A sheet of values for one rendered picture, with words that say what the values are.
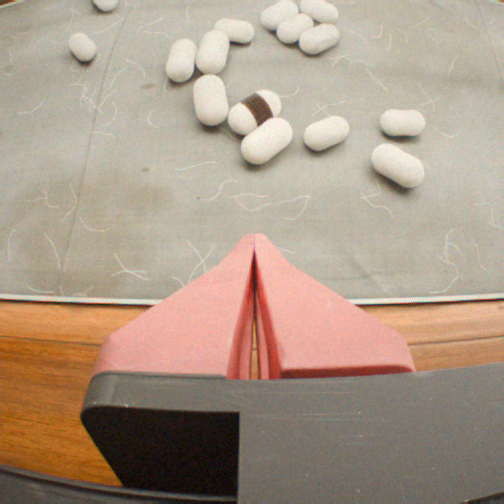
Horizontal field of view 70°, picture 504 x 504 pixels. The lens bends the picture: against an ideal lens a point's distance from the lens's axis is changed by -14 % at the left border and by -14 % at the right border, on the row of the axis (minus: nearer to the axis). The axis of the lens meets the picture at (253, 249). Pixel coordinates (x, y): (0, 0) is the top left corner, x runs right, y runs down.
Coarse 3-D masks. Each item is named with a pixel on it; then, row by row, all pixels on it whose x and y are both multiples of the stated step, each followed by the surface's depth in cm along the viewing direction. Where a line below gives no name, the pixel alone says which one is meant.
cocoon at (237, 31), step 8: (216, 24) 28; (224, 24) 28; (232, 24) 28; (240, 24) 27; (248, 24) 28; (224, 32) 28; (232, 32) 28; (240, 32) 28; (248, 32) 28; (232, 40) 28; (240, 40) 28; (248, 40) 28
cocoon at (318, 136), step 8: (328, 120) 25; (336, 120) 25; (344, 120) 25; (312, 128) 25; (320, 128) 25; (328, 128) 25; (336, 128) 25; (344, 128) 25; (304, 136) 26; (312, 136) 25; (320, 136) 25; (328, 136) 25; (336, 136) 25; (344, 136) 26; (312, 144) 25; (320, 144) 25; (328, 144) 25
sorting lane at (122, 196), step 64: (64, 0) 31; (128, 0) 31; (192, 0) 31; (256, 0) 30; (384, 0) 31; (448, 0) 31; (0, 64) 29; (64, 64) 29; (128, 64) 29; (256, 64) 29; (320, 64) 29; (384, 64) 29; (448, 64) 29; (0, 128) 28; (64, 128) 27; (128, 128) 27; (192, 128) 27; (448, 128) 27; (0, 192) 26; (64, 192) 26; (128, 192) 26; (192, 192) 26; (256, 192) 26; (320, 192) 26; (384, 192) 26; (448, 192) 26; (0, 256) 25; (64, 256) 25; (128, 256) 25; (192, 256) 25; (320, 256) 25; (384, 256) 25; (448, 256) 25
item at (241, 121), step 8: (264, 96) 25; (272, 96) 25; (240, 104) 25; (272, 104) 25; (280, 104) 26; (232, 112) 25; (240, 112) 25; (248, 112) 25; (272, 112) 26; (232, 120) 25; (240, 120) 25; (248, 120) 25; (232, 128) 26; (240, 128) 25; (248, 128) 25; (256, 128) 26
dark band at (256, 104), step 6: (252, 96) 25; (258, 96) 25; (240, 102) 25; (246, 102) 25; (252, 102) 25; (258, 102) 25; (264, 102) 25; (252, 108) 25; (258, 108) 25; (264, 108) 25; (270, 108) 25; (252, 114) 25; (258, 114) 25; (264, 114) 25; (270, 114) 26; (258, 120) 25; (264, 120) 26; (258, 126) 26
